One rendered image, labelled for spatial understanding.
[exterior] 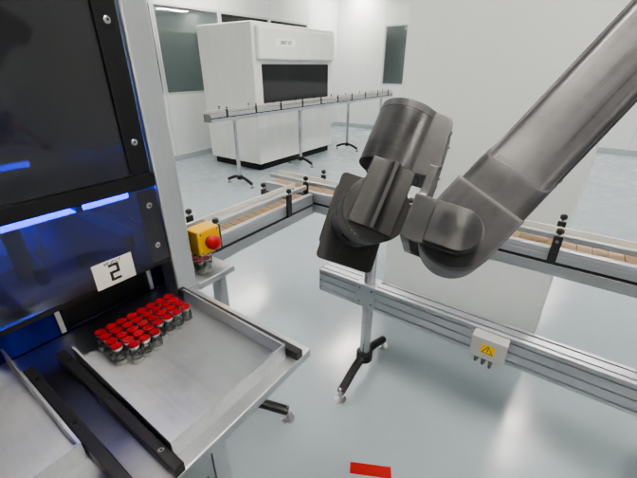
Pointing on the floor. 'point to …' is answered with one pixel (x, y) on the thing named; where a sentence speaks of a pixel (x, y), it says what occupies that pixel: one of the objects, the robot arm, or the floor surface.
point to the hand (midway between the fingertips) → (346, 229)
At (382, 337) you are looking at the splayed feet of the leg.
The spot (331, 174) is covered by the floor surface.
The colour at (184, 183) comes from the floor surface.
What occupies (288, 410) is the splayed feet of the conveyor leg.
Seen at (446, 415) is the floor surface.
